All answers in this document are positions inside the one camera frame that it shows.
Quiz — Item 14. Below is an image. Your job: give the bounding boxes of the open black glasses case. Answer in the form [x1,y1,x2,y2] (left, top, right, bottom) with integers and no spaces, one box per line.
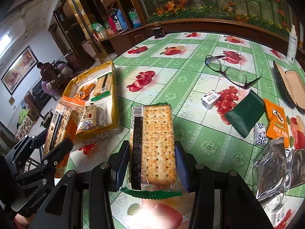
[273,60,305,112]

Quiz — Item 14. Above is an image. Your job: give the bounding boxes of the dark-framed eyeglasses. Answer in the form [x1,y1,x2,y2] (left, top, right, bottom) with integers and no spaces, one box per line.
[205,51,264,90]

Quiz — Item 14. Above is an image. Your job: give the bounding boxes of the orange snack packet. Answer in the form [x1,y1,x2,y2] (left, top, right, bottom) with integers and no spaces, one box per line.
[74,83,96,101]
[263,98,291,148]

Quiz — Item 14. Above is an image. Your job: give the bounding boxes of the wooden fish tank base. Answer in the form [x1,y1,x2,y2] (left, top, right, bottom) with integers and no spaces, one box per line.
[143,18,305,60]

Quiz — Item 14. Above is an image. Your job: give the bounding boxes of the wooden display cabinet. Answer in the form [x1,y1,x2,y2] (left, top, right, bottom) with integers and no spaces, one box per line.
[48,0,148,72]

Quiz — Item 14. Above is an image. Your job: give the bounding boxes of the wooden chair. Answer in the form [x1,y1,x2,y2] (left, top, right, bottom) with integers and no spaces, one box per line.
[42,63,72,90]

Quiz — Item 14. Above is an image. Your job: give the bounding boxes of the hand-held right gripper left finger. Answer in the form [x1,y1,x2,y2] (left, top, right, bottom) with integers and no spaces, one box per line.
[29,140,130,229]

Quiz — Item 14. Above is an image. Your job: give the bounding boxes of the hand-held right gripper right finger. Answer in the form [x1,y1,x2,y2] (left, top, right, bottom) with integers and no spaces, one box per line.
[174,141,274,229]

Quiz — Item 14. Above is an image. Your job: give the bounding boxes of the small black-white candy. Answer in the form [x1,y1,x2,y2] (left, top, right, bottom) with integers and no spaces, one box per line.
[253,122,268,146]

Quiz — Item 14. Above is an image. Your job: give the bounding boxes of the clear cracker packet green edge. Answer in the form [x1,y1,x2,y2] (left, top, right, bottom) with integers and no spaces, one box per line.
[120,102,183,199]
[91,73,113,102]

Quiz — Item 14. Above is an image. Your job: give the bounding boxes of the dark thermos jug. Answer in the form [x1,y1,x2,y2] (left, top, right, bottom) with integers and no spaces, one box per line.
[108,8,120,32]

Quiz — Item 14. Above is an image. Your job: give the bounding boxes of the floral printed cloth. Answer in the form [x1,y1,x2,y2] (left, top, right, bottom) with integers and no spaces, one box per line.
[14,114,32,141]

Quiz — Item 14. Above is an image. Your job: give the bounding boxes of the green plastic bag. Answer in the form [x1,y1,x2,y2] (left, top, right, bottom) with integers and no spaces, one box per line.
[92,22,106,34]

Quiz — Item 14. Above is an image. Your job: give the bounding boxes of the small black jar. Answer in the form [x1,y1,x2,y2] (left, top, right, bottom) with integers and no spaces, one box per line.
[152,26,165,39]

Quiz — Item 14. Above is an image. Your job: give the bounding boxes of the orange cracker packet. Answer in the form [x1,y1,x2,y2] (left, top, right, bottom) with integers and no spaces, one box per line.
[43,96,86,178]

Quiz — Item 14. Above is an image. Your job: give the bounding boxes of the white spray bottle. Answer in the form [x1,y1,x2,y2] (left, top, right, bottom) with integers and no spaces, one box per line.
[286,25,299,64]

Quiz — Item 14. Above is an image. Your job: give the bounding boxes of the dark green snack packet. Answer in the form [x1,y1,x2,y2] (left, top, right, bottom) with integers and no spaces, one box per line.
[224,90,266,138]

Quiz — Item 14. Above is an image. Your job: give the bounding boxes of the silver foil packet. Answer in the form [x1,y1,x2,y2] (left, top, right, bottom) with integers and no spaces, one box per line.
[286,148,305,191]
[253,137,292,201]

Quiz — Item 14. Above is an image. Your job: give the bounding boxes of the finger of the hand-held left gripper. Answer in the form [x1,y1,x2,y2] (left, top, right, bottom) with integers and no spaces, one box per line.
[15,138,74,185]
[4,129,49,170]

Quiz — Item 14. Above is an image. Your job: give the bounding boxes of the green fruit-print tablecloth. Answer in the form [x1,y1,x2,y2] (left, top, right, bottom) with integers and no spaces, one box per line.
[55,31,305,229]

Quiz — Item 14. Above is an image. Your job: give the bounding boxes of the blue carton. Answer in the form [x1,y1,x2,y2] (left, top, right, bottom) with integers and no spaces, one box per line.
[117,9,127,31]

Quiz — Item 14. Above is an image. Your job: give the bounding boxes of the yellow snack tray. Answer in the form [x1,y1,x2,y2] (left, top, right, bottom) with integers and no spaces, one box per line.
[62,61,122,140]

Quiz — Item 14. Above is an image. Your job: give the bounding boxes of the framed wall painting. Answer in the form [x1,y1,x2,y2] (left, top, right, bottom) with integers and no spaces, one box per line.
[1,45,39,94]

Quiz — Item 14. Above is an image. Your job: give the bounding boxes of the green pack of bottles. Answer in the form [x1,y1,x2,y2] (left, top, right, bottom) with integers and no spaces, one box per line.
[127,8,143,28]

